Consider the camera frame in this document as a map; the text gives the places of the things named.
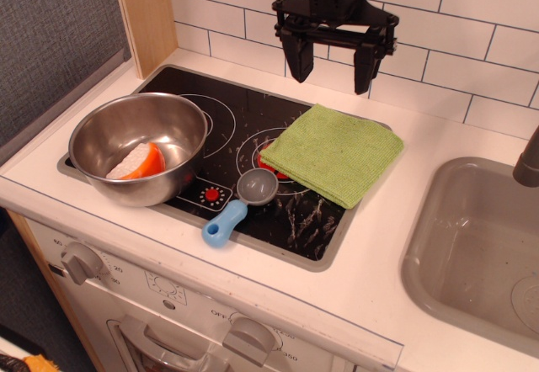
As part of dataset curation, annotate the orange object at bottom left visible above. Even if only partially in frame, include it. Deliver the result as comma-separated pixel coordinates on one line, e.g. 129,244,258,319
23,354,60,372

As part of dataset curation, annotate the grey timer knob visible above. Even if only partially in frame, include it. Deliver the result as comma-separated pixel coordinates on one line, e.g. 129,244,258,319
61,242,104,285

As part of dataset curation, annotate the green cloth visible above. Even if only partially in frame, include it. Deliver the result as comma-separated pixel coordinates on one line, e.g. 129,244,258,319
261,104,404,209

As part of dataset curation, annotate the stainless steel bowl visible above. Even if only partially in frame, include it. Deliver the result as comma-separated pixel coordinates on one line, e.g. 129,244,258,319
69,93,208,207

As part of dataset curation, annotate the orange and white toy food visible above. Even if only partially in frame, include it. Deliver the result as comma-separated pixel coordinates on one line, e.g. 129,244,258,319
106,142,166,180

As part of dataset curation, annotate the black toy stove top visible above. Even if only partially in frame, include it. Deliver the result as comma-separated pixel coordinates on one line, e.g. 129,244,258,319
137,66,353,272

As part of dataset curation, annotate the grey oven temperature knob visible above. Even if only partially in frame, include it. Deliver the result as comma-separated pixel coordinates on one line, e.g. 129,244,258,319
222,317,276,367

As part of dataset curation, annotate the grey plastic sink basin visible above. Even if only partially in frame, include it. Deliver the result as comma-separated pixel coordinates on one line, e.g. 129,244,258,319
402,157,538,357

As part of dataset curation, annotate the grey scoop with blue handle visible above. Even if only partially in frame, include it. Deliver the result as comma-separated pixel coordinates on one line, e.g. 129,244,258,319
201,168,279,248

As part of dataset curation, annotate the light wooden side post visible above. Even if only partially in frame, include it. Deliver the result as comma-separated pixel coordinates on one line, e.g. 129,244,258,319
119,0,178,79

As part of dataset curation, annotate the grey faucet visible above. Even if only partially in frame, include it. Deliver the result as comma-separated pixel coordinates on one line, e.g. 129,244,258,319
513,126,539,188

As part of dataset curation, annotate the grey oven door handle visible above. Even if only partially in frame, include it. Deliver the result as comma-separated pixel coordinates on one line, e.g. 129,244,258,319
119,316,209,361

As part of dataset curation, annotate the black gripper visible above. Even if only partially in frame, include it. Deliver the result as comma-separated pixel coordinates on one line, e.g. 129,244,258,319
272,0,399,94

